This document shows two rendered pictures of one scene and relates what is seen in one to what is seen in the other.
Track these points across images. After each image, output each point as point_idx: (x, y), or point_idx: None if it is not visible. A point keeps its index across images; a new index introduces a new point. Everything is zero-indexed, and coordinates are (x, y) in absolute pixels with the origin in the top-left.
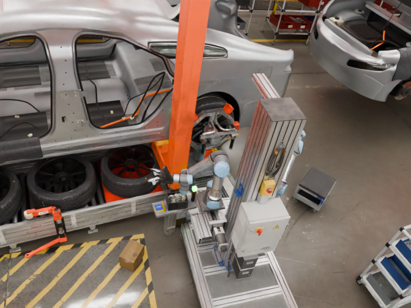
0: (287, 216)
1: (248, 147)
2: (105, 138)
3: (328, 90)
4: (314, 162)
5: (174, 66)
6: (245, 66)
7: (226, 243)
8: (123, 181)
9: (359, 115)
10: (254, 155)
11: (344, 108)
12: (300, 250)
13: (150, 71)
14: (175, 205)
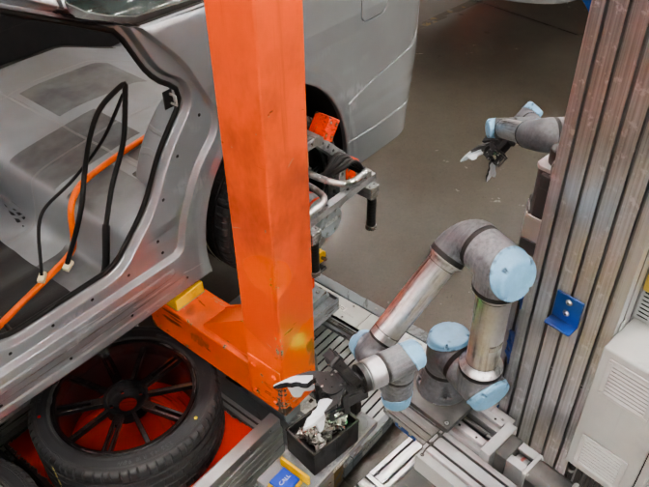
0: None
1: (577, 166)
2: (27, 361)
3: (420, 38)
4: (506, 188)
5: (156, 46)
6: None
7: (574, 485)
8: (138, 459)
9: (511, 61)
10: (626, 178)
11: (474, 59)
12: None
13: (44, 122)
14: (330, 448)
